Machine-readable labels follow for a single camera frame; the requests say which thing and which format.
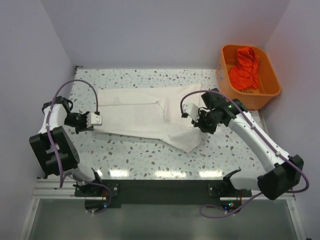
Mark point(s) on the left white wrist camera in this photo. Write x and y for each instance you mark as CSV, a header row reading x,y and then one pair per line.
x,y
93,119

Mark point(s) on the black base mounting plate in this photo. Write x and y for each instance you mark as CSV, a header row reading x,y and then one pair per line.
x,y
171,192

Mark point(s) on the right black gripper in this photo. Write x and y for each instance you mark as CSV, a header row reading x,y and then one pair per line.
x,y
199,124

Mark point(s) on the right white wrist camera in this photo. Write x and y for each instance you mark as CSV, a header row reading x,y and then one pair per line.
x,y
190,110

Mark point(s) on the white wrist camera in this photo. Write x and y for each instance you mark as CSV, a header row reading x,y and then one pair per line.
x,y
93,119
190,110

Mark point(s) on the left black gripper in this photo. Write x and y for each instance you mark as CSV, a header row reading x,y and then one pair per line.
x,y
84,127

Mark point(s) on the orange t shirt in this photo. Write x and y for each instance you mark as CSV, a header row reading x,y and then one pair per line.
x,y
245,74

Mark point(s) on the aluminium frame rail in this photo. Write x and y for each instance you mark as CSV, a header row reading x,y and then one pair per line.
x,y
48,188

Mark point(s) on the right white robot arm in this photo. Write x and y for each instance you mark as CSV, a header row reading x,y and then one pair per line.
x,y
282,171

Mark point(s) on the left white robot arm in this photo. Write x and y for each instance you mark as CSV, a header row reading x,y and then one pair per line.
x,y
55,151

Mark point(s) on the white coca-cola t shirt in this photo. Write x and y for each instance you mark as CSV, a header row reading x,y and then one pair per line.
x,y
152,113

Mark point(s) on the orange plastic basket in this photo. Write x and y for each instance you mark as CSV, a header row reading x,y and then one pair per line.
x,y
268,84

